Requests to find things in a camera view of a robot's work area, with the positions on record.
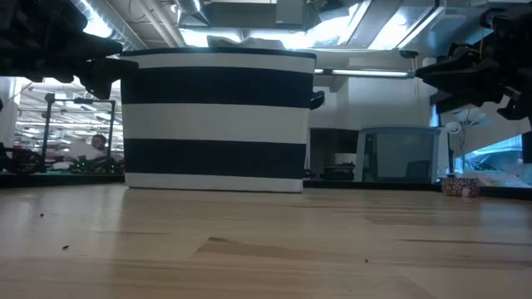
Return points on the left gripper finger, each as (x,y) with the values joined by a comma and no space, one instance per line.
(104,45)
(104,72)

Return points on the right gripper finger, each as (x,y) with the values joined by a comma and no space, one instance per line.
(469,72)
(457,101)

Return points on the white garment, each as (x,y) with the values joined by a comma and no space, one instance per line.
(249,43)

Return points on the white flower-shaped ornament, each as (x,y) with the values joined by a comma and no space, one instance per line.
(467,116)

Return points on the person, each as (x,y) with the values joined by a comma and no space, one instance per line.
(97,143)

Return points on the black metal stand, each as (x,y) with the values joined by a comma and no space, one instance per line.
(49,124)

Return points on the small patterned bowl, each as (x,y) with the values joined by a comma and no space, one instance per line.
(459,187)

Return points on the navy white striped fabric basket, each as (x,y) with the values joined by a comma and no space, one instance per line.
(216,120)

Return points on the black dome camera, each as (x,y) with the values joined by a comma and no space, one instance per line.
(408,54)

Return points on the round silver ventilation duct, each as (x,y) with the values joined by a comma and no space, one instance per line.
(191,8)

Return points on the long wall light strip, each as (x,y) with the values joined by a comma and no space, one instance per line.
(365,73)

